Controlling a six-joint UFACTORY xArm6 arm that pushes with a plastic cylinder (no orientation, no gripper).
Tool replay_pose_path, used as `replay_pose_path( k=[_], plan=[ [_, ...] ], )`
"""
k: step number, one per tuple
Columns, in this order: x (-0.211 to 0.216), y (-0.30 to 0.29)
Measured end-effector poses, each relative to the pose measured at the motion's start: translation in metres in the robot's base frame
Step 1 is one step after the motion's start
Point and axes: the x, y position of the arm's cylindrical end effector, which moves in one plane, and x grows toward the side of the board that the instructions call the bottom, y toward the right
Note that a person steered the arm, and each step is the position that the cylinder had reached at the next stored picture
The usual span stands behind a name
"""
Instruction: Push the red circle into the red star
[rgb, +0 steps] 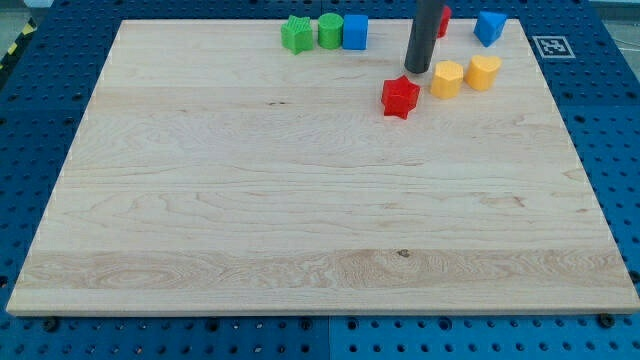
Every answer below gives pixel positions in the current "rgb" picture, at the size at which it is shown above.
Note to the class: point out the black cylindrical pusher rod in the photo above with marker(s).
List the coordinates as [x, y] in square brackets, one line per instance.
[423, 35]

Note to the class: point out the red circle block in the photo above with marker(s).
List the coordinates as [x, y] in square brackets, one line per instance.
[444, 21]

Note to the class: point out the red star block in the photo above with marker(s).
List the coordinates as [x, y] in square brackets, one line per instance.
[399, 97]

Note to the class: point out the green star block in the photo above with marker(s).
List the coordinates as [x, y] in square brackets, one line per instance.
[297, 34]

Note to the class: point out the blue triangle block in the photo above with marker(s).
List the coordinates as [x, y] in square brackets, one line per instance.
[489, 27]

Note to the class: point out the yellow hexagon block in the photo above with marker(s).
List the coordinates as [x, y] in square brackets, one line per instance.
[447, 79]

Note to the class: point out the blue cube block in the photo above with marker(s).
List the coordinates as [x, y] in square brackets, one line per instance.
[355, 32]

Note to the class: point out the yellow heart block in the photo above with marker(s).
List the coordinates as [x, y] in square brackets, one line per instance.
[482, 72]

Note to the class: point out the green cylinder block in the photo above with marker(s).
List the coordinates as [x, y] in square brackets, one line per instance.
[330, 30]

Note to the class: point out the white fiducial marker tag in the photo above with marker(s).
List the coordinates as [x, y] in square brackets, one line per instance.
[553, 47]

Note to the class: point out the wooden board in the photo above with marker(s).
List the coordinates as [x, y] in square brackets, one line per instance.
[214, 173]

